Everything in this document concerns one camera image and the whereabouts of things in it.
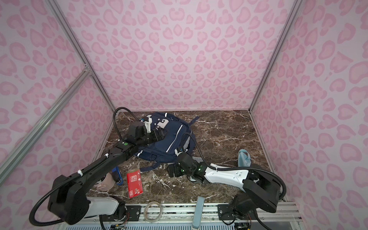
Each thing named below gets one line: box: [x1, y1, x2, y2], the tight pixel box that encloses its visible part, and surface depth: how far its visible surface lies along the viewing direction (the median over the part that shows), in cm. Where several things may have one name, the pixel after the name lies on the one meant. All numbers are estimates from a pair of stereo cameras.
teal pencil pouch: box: [237, 148, 252, 168], surface depth 88 cm
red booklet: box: [126, 168, 144, 199], surface depth 85 cm
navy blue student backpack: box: [135, 112, 200, 172], surface depth 92 cm
